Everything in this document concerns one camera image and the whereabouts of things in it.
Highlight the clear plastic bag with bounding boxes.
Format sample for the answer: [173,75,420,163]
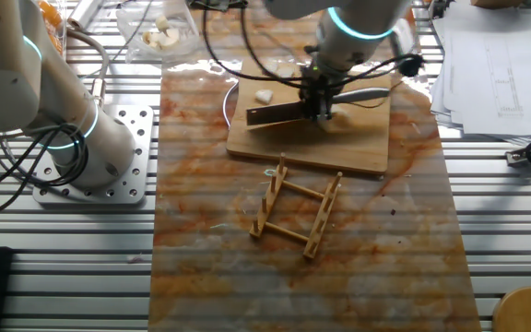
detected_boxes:
[115,0,201,65]

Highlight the orange marble pattern mat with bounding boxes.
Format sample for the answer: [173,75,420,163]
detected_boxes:
[147,0,482,332]

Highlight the wooden mug tree stand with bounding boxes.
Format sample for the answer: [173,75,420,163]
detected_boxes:
[491,286,531,332]

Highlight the steel handle cleaver knife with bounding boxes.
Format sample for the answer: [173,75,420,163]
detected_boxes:
[245,87,391,131]

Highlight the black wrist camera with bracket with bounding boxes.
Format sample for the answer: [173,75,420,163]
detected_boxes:
[396,53,426,78]

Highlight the orange fruit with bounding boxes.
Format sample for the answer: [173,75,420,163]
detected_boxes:
[39,0,64,28]
[49,30,66,55]

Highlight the grey hose with connector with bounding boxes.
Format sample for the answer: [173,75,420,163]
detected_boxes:
[65,27,111,110]

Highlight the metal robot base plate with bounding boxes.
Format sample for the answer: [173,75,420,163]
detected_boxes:
[32,103,155,206]

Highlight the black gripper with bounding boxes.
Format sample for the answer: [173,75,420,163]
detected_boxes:
[299,66,345,122]

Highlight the wooden cutting board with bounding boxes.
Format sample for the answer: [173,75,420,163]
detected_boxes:
[222,57,392,175]

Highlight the thick black cable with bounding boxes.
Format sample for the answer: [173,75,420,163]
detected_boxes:
[201,0,309,89]
[240,0,309,87]

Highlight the black base cable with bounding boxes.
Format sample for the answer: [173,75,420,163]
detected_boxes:
[0,124,89,190]
[0,131,71,211]

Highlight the white plastic film roll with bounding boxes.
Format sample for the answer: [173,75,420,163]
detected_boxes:
[66,0,106,30]

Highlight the wooden knife rack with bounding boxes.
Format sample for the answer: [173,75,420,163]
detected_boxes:
[249,153,344,260]

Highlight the white paper stack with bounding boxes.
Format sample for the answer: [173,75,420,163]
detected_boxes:
[430,3,531,140]

